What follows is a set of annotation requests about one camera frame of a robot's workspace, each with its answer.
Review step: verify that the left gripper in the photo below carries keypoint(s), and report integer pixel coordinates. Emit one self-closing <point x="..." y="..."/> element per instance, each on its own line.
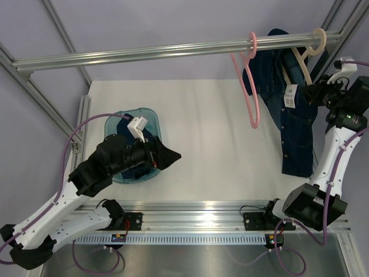
<point x="161" y="157"/>

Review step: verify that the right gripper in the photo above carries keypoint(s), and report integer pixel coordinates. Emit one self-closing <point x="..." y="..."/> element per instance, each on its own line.
<point x="314" y="92"/>

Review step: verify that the beige wooden hanger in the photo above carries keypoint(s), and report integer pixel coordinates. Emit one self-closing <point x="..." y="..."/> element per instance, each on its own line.
<point x="310" y="52"/>

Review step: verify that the dark denim skirt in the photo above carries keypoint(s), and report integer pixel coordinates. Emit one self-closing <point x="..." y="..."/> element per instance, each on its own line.
<point x="139" y="170"/>

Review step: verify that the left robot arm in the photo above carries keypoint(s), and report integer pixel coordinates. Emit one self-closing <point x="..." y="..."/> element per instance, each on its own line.
<point x="37" y="238"/>

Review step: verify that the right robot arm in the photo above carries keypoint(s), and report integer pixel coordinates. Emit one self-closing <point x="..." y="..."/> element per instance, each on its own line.
<point x="318" y="203"/>

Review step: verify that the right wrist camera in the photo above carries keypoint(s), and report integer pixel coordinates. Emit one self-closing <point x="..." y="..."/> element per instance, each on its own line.
<point x="344" y="69"/>

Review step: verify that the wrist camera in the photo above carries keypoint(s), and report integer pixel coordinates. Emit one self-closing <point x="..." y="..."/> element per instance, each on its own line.
<point x="136" y="127"/>
<point x="344" y="69"/>

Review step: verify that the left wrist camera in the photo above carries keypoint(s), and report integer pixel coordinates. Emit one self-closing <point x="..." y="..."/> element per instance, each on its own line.
<point x="136" y="127"/>

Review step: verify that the right aluminium frame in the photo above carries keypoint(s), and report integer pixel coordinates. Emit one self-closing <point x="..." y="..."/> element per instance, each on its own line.
<point x="344" y="18"/>

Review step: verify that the aluminium frame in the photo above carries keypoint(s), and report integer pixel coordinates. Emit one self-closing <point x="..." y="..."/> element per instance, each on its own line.
<point x="31" y="29"/>
<point x="344" y="18"/>

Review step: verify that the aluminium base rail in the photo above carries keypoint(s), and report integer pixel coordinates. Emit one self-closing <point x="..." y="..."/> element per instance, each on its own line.
<point x="189" y="217"/>

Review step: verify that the left aluminium frame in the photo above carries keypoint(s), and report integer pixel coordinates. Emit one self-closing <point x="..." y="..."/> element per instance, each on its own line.
<point x="31" y="29"/>

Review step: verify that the slotted cable duct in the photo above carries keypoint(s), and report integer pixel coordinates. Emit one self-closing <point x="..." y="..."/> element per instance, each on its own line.
<point x="172" y="239"/>

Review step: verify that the aluminium hanging rail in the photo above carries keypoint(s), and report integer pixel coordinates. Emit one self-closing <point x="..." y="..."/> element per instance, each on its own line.
<point x="314" y="39"/>

